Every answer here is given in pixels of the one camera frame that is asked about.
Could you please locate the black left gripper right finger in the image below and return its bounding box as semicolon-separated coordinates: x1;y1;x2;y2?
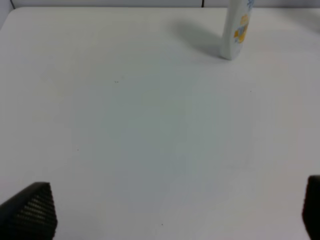
302;175;320;240

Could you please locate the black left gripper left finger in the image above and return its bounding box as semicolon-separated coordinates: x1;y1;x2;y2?
0;182;58;240

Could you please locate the white shampoo bottle blue cap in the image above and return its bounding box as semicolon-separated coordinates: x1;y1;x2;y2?
220;0;255;60

